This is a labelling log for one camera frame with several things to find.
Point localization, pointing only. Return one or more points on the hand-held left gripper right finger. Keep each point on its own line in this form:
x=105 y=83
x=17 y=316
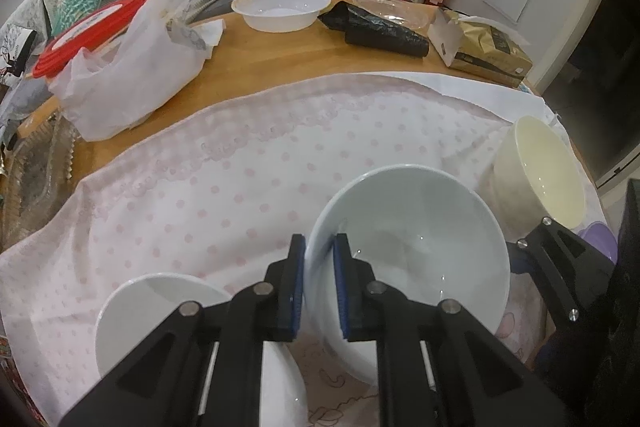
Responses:
x=342 y=279

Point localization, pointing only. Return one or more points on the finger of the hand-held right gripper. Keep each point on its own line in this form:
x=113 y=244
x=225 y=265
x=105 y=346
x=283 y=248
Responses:
x=562 y=252

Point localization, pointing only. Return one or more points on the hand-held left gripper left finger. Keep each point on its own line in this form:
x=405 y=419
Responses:
x=296 y=279

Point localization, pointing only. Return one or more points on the large white ceramic bowl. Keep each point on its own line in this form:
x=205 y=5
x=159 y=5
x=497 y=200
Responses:
x=415 y=257

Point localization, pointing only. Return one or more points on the cream ceramic bowl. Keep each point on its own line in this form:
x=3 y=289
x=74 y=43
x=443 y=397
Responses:
x=542 y=167

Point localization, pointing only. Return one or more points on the purple plastic item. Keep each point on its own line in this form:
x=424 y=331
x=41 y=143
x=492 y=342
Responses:
x=597 y=242

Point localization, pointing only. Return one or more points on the pink dotted tablecloth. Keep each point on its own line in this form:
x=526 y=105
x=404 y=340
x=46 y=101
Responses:
x=225 y=187

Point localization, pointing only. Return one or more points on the white ceramic plate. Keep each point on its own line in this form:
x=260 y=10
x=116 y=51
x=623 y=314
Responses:
x=150 y=307

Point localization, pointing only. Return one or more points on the gold paper package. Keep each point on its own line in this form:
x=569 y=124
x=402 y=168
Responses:
x=480 y=44

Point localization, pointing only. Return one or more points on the black plastic bag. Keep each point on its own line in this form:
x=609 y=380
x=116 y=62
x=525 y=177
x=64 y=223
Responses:
x=380 y=32

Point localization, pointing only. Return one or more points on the white plastic bag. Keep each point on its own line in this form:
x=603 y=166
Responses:
x=130 y=67

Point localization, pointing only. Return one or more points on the white plastic bowl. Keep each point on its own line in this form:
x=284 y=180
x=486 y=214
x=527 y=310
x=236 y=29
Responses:
x=280 y=7

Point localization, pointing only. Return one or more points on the clear plastic lid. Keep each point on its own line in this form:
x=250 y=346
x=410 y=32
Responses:
x=395 y=9

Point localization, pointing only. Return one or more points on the clear plastic tray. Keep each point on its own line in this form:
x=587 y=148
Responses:
x=35 y=177

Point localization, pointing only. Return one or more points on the red plastic lid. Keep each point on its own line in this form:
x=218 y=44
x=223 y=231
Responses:
x=85 y=32

